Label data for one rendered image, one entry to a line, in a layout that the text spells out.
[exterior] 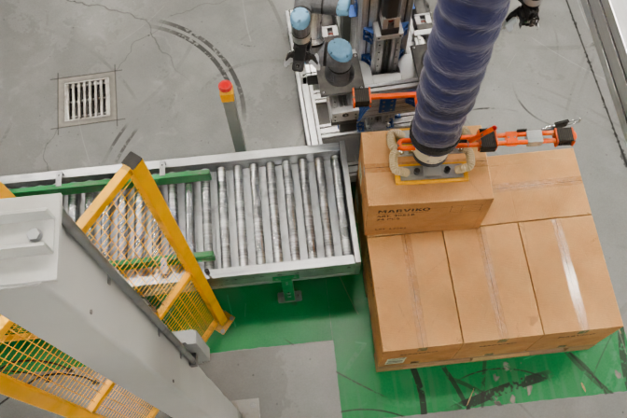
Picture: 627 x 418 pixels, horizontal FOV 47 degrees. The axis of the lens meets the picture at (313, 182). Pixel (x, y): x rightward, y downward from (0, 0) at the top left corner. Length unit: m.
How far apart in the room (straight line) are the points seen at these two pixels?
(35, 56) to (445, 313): 3.26
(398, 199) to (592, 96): 2.03
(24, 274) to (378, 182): 2.44
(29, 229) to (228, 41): 3.93
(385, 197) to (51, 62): 2.74
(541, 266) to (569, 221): 0.30
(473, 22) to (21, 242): 1.60
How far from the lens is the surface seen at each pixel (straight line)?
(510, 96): 4.95
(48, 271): 1.24
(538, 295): 3.84
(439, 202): 3.47
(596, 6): 1.48
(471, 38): 2.47
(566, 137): 3.46
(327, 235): 3.79
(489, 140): 3.37
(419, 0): 4.01
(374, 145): 3.57
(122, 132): 4.85
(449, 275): 3.78
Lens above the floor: 4.10
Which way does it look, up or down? 65 degrees down
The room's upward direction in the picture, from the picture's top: 3 degrees counter-clockwise
